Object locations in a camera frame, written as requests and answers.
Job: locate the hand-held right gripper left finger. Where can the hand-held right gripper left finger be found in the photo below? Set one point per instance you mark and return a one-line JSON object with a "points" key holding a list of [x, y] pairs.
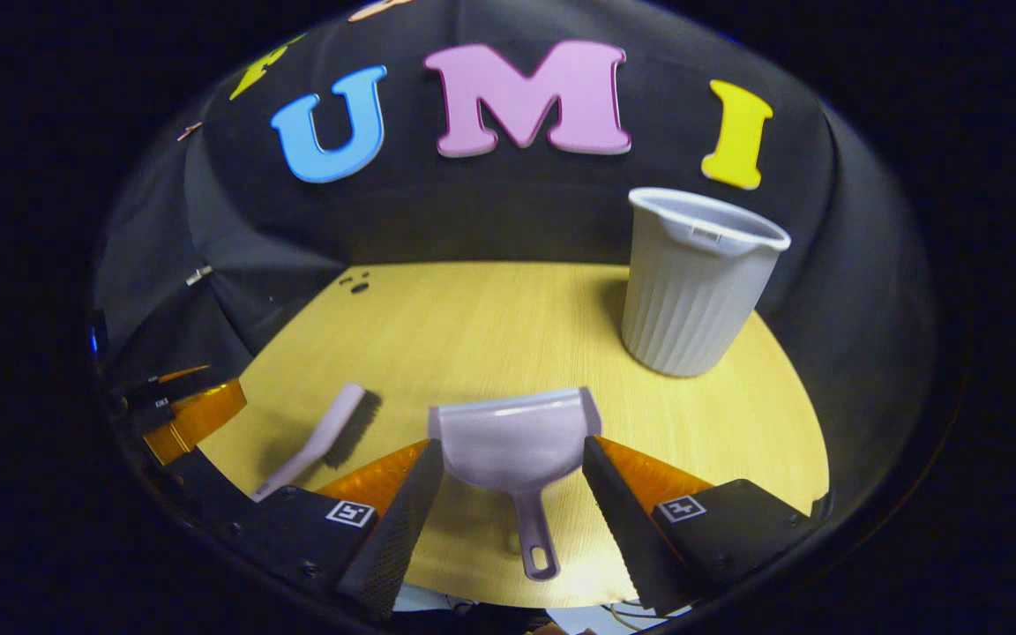
{"points": [[398, 529]]}

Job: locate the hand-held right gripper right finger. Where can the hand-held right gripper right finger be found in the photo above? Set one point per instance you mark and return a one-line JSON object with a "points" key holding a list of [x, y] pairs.
{"points": [[623, 529]]}

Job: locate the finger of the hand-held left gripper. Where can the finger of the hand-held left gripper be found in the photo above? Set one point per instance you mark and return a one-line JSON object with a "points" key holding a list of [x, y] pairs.
{"points": [[199, 419], [151, 397]]}

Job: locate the light purple small broom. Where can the light purple small broom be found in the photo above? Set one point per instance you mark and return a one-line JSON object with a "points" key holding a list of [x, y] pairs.
{"points": [[332, 432]]}

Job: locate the light purple dustpan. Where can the light purple dustpan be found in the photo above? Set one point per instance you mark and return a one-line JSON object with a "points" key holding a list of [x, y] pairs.
{"points": [[512, 441]]}

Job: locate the white ribbed garbage bin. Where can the white ribbed garbage bin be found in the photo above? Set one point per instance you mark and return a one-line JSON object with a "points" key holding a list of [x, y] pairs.
{"points": [[689, 291]]}

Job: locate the wooden desktop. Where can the wooden desktop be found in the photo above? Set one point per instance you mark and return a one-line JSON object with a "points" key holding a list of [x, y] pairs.
{"points": [[490, 335]]}

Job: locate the silver metal clip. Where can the silver metal clip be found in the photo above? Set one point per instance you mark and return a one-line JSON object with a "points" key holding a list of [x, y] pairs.
{"points": [[199, 275]]}

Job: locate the copper metal clip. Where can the copper metal clip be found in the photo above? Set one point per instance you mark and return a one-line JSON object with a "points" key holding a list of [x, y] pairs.
{"points": [[189, 130]]}

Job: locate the black backdrop cloth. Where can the black backdrop cloth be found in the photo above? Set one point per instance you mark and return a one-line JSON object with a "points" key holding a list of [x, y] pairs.
{"points": [[490, 212]]}

